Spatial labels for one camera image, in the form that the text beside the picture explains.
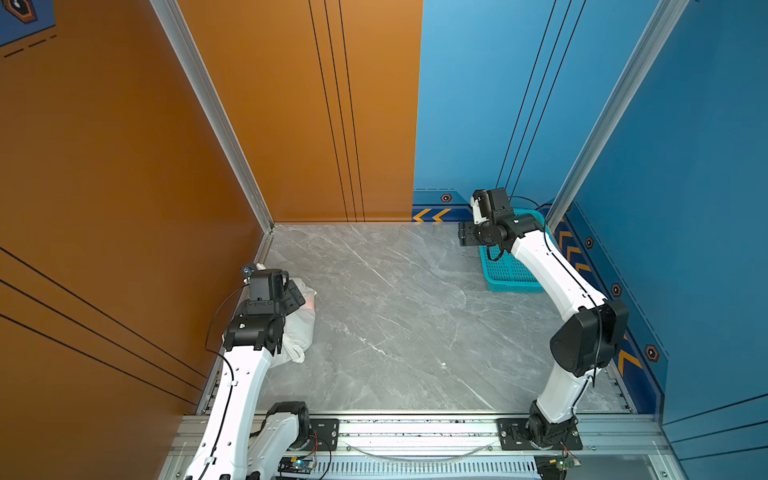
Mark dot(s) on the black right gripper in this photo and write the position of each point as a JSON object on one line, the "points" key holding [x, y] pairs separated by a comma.
{"points": [[465, 230]]}

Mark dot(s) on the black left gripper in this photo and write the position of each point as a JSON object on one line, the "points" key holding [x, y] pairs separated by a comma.
{"points": [[292, 296]]}

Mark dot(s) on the white plastic bag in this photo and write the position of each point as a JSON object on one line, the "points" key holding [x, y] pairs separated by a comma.
{"points": [[300, 327]]}

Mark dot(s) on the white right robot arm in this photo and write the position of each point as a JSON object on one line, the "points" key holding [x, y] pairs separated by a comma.
{"points": [[589, 338]]}

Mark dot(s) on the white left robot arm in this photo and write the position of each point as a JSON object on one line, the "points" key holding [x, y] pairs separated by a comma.
{"points": [[229, 449]]}

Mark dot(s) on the teal plastic basket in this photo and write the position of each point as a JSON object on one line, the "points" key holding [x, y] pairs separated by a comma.
{"points": [[502, 271]]}

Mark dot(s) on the left circuit board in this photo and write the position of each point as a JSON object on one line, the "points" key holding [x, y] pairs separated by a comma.
{"points": [[296, 466]]}

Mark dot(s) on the circuit board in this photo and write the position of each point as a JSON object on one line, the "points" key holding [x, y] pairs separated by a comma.
{"points": [[555, 468], [296, 466]]}

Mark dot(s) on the right circuit board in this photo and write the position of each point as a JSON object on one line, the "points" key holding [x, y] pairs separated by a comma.
{"points": [[555, 468]]}

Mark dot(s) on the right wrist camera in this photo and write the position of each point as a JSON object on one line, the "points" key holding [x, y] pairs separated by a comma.
{"points": [[488, 204]]}

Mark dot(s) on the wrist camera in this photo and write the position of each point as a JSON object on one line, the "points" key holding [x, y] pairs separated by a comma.
{"points": [[488, 204], [248, 271]]}

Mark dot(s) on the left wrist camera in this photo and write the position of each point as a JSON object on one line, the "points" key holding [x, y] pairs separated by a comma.
{"points": [[248, 271]]}

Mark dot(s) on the aluminium front rail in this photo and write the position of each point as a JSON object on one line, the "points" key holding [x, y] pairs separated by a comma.
{"points": [[429, 445]]}

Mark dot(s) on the aluminium corner post right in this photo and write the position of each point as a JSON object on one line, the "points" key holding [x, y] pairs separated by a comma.
{"points": [[652, 40]]}

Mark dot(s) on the aluminium corner post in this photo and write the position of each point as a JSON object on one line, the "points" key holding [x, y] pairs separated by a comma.
{"points": [[177, 31], [652, 40]]}

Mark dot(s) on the aluminium corner post left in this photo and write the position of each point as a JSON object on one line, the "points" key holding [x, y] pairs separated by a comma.
{"points": [[177, 31]]}

